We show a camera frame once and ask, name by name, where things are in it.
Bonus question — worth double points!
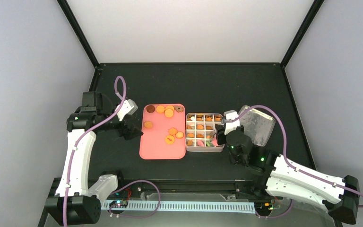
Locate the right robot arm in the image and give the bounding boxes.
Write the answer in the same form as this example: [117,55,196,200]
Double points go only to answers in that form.
[215,124,359,225]

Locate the spiky flower cookie left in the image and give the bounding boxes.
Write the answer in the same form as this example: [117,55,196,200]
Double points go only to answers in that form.
[143,121,153,129]

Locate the round orange cookie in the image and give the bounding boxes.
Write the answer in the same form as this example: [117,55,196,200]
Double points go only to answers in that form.
[165,105,174,110]
[156,105,165,114]

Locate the pink cookie in tin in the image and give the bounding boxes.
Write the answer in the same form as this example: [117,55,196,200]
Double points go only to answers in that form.
[196,140,205,147]

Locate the silver metal tongs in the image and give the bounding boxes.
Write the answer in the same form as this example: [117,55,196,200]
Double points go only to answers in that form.
[205,128,221,148]

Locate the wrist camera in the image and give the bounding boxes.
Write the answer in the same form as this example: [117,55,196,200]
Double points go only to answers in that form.
[223,110,241,135]
[115,99,138,121]

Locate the silver tin lid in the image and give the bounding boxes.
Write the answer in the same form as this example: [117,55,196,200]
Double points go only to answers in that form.
[238,105,276,147]

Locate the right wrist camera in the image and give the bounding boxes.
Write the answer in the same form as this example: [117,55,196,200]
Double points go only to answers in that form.
[223,110,241,135]

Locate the pink plastic tray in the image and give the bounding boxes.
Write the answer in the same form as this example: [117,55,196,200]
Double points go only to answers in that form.
[139,104,186,160]

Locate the metal tin with white dividers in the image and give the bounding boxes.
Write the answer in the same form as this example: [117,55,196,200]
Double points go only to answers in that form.
[185,113,224,153]

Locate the round orange cookie top right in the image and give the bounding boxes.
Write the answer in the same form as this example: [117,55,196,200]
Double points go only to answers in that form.
[165,105,174,110]

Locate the round cookie with red mark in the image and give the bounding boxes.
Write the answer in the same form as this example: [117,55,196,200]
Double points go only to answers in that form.
[165,135,175,144]

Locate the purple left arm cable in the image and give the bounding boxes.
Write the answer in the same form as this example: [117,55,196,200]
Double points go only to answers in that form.
[62,75,129,227]

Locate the pink round sandwich cookie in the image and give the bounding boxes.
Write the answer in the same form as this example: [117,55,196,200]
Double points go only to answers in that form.
[211,138,219,147]

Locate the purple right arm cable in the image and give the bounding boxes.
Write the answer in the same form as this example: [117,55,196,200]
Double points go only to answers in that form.
[234,105,363,209]

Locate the dark chocolate round cookie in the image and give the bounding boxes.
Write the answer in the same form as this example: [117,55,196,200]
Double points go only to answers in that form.
[146,105,156,113]

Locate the pale flower cookie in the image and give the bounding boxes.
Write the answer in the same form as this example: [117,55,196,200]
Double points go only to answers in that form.
[168,128,178,135]

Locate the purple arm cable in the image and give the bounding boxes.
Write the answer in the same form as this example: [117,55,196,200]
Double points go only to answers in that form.
[62,75,129,227]
[234,105,363,209]

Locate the flower cookie with dark centre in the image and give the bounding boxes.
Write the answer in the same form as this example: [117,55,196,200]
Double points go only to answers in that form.
[173,105,184,113]

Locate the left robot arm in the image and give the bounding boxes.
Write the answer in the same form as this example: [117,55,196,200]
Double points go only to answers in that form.
[45,92,143,227]

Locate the pale oval cookie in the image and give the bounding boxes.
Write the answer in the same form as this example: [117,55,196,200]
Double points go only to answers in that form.
[175,131,184,139]

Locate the white slotted cable duct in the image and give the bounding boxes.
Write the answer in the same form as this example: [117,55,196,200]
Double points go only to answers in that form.
[101,200,256,214]

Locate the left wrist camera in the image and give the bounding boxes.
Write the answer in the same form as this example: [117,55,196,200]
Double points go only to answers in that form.
[115,99,138,121]

